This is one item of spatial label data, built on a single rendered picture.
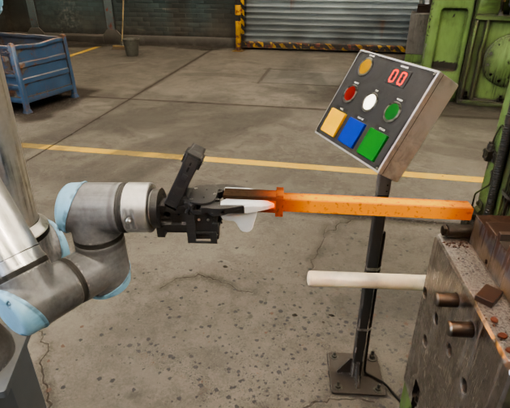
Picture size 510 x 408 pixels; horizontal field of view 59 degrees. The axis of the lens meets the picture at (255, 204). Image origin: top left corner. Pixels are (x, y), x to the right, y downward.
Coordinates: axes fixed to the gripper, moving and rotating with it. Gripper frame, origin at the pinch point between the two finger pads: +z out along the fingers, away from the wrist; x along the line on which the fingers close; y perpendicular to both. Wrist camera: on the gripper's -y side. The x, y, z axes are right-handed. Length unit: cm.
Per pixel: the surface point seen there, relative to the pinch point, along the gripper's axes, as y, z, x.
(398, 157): 9, 31, -39
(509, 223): 8.9, 45.6, -7.7
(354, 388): 107, 30, -49
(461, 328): 19.4, 33.3, 9.6
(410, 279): 44, 38, -35
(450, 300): 19.8, 33.7, 2.1
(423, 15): 29, 157, -503
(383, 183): 24, 32, -56
